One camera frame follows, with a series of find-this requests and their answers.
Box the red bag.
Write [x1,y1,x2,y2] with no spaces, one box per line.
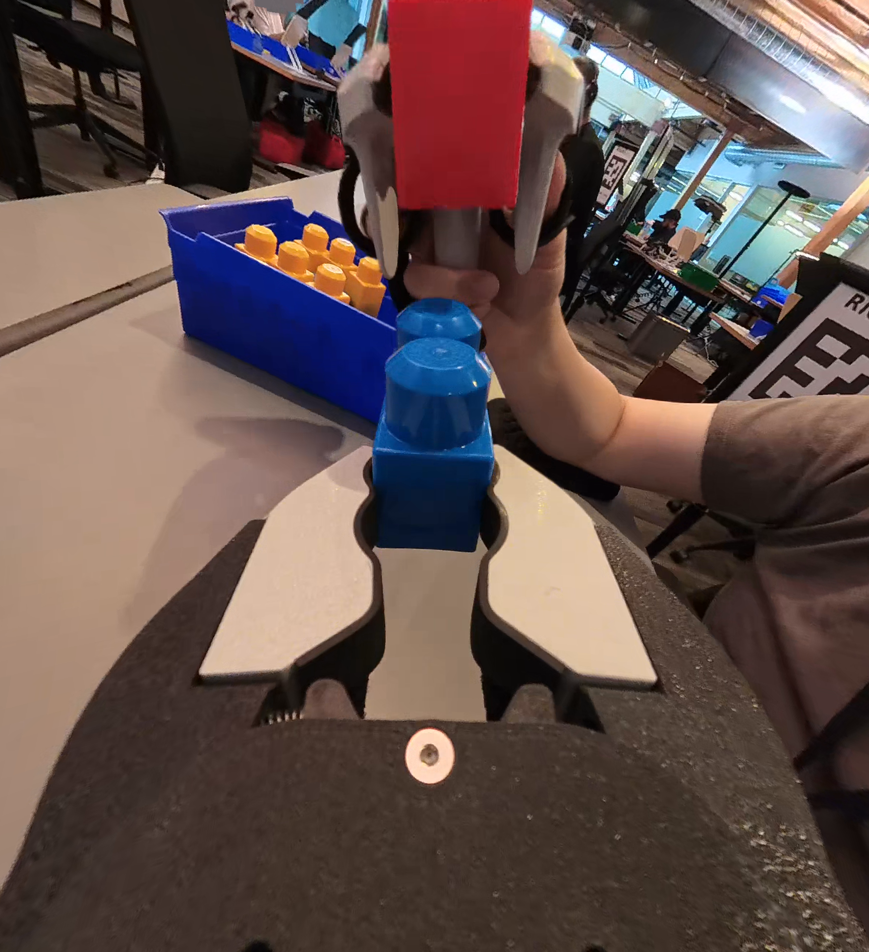
[257,118,309,166]
[304,122,348,171]

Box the blue mega block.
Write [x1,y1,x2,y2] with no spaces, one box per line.
[371,297,496,553]

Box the grey trash can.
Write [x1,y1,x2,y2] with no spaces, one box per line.
[626,311,692,361]

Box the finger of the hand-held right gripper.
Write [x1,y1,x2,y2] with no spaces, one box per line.
[512,37,587,275]
[336,52,406,278]

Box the black office chair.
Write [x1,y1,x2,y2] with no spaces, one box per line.
[123,0,254,194]
[14,0,145,179]

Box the person's right hand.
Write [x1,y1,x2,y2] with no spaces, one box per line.
[403,149,580,359]

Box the blue plastic bin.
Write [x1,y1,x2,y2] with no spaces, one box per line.
[228,21,342,81]
[159,195,406,425]

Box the black floor lamp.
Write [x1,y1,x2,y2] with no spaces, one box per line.
[724,180,811,298]

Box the orange three-stud mega block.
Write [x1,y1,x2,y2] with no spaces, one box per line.
[235,223,352,306]
[299,222,389,319]

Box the red mega block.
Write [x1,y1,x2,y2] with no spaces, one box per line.
[387,0,533,211]

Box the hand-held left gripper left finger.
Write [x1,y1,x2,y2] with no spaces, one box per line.
[198,448,388,691]

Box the black swivel chair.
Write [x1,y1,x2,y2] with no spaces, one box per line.
[646,497,758,565]

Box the black wrist rest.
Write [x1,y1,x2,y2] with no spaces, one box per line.
[488,398,623,503]

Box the brown cardboard box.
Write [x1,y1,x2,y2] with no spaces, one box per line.
[631,357,710,403]

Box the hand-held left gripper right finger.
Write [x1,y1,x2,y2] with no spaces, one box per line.
[477,445,660,691]

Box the black framed marker sign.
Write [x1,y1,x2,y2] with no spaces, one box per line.
[724,255,869,406]

